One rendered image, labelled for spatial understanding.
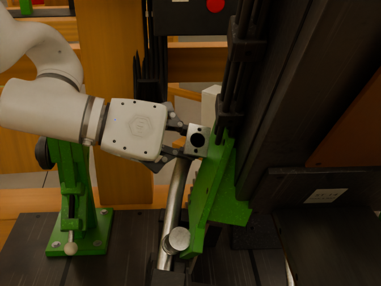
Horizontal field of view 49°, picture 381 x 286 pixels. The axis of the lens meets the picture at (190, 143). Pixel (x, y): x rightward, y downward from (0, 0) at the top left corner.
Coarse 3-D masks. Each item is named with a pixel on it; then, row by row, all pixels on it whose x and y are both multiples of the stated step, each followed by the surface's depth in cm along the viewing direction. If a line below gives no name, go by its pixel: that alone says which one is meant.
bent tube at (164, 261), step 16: (192, 128) 72; (208, 128) 72; (192, 144) 78; (208, 144) 71; (176, 160) 81; (176, 176) 81; (176, 192) 81; (176, 208) 80; (176, 224) 79; (160, 240) 79; (160, 256) 77
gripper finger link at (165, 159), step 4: (176, 148) 72; (180, 148) 71; (180, 152) 72; (196, 152) 71; (164, 156) 71; (168, 156) 71; (172, 156) 71; (176, 156) 72; (180, 156) 72; (184, 156) 72; (188, 156) 72; (192, 156) 72; (164, 160) 70; (168, 160) 71; (192, 160) 73
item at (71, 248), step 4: (72, 232) 87; (72, 236) 87; (68, 240) 86; (72, 240) 86; (68, 244) 86; (72, 244) 86; (76, 244) 86; (64, 248) 86; (68, 248) 85; (72, 248) 85; (76, 248) 86; (68, 252) 85; (72, 252) 85; (76, 252) 86
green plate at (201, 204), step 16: (224, 144) 61; (208, 160) 69; (224, 160) 61; (208, 176) 67; (224, 176) 64; (192, 192) 77; (208, 192) 64; (224, 192) 65; (192, 208) 74; (208, 208) 65; (224, 208) 67; (240, 208) 67; (192, 224) 71; (240, 224) 69
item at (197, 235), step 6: (192, 228) 69; (198, 228) 67; (204, 228) 67; (192, 234) 68; (198, 234) 67; (204, 234) 67; (192, 240) 67; (198, 240) 66; (192, 246) 66; (198, 246) 66; (180, 252) 74; (186, 252) 70; (192, 252) 66; (198, 252) 66; (186, 258) 74
